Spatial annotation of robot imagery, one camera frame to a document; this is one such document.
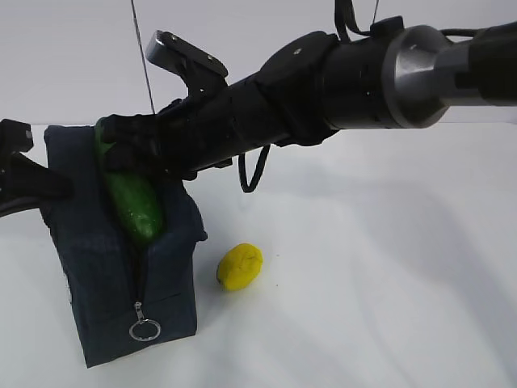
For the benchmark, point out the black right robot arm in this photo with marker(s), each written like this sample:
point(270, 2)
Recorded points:
point(396, 78)

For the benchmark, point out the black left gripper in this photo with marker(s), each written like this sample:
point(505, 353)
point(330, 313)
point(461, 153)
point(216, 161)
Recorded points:
point(24, 182)

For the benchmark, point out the dark blue fabric bag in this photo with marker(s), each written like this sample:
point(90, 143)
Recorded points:
point(122, 301)

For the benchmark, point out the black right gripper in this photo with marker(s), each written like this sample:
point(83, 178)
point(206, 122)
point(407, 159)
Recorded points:
point(193, 134)

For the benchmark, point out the yellow lemon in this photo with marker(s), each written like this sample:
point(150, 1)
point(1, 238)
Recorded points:
point(239, 267)

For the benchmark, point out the green cucumber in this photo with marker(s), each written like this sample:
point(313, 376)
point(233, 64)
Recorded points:
point(132, 195)

